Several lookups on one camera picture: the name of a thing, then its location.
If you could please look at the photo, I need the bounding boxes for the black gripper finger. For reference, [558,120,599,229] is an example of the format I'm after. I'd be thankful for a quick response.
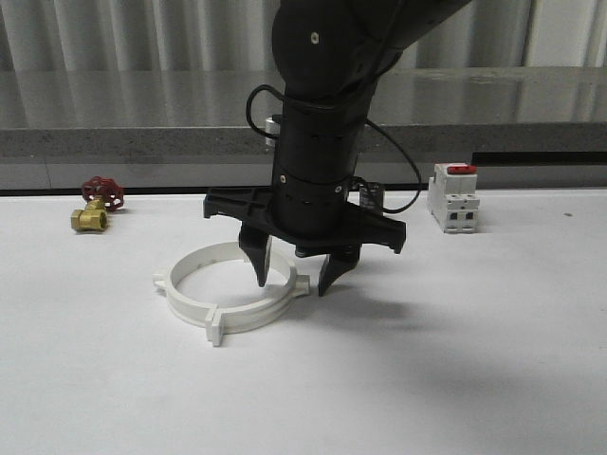
[318,246,360,297]
[238,224,271,287]

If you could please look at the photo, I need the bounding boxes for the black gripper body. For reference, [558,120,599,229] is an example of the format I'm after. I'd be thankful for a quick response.
[203,175,406,255]

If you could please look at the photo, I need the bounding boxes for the white half-ring pipe clamp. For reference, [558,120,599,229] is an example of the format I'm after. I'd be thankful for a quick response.
[206,251,310,346]
[153,242,264,347]

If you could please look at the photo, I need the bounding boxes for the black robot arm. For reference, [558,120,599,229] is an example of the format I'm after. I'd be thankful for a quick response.
[204,0,462,292]

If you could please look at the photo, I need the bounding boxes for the black cylindrical capacitor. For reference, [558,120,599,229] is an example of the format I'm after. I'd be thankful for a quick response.
[359,182,385,215]

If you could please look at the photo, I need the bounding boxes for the brass valve red handwheel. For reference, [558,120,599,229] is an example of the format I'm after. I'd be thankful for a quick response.
[70,176,124,231]

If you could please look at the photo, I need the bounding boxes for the grey stone counter ledge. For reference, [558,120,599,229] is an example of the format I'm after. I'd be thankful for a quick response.
[1,67,606,165]

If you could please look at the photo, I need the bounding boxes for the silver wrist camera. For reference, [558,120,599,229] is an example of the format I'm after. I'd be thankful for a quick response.
[265,114,282,150]

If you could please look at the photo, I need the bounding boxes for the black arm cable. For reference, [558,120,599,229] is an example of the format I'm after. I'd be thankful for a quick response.
[245,83,425,213]

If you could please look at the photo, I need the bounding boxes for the white circuit breaker red switch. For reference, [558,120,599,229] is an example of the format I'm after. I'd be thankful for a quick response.
[427,163,480,233]

